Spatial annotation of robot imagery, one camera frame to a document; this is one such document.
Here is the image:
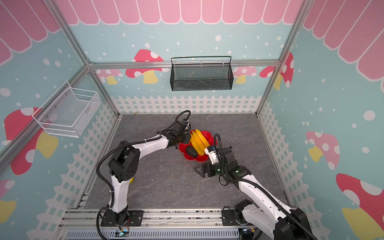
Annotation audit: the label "dark fake avocado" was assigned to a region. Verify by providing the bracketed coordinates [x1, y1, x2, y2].
[186, 146, 199, 159]

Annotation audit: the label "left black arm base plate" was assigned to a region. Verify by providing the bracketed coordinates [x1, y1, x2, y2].
[101, 210, 144, 227]

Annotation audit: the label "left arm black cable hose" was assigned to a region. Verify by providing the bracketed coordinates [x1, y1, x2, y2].
[95, 110, 192, 240]

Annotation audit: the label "aluminium front rail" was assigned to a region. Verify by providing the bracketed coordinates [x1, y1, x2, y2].
[54, 208, 262, 240]

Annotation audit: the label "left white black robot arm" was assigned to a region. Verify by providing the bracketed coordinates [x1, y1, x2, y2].
[96, 118, 191, 227]

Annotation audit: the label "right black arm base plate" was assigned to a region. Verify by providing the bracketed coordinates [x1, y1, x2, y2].
[221, 207, 248, 226]

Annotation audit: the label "red flower-shaped fruit bowl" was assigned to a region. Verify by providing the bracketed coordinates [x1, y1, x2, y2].
[179, 129, 214, 163]

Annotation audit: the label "white wire mesh basket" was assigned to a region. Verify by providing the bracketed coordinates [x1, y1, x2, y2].
[32, 82, 102, 138]

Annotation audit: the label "black wire mesh basket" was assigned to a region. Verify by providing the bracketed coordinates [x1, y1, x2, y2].
[170, 56, 234, 91]

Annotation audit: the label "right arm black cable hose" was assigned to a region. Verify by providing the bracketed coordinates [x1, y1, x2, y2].
[213, 133, 319, 240]

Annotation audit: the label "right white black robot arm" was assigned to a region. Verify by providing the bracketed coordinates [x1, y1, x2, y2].
[196, 146, 316, 240]

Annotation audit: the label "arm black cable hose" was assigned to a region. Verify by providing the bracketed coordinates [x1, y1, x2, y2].
[213, 133, 319, 240]
[95, 110, 192, 240]

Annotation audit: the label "yellow fake banana bunch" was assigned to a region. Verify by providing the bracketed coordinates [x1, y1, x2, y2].
[190, 129, 214, 156]

